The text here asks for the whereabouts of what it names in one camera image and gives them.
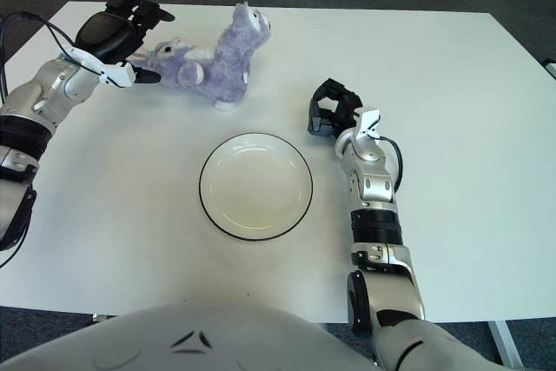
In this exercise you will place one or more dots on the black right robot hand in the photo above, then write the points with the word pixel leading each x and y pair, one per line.
pixel 345 112

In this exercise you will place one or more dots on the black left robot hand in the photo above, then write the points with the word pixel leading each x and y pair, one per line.
pixel 108 36

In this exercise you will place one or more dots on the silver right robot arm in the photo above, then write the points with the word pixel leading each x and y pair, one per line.
pixel 375 184

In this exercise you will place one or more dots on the purple plush bunny doll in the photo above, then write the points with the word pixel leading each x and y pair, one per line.
pixel 226 62

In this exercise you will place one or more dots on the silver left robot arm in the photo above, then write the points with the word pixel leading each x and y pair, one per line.
pixel 48 88

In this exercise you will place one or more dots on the silver robot torso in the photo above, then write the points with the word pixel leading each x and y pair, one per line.
pixel 195 332

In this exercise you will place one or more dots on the white table leg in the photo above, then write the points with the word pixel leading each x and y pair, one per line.
pixel 504 342

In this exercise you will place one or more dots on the white plate with black rim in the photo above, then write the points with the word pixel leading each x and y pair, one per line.
pixel 256 188

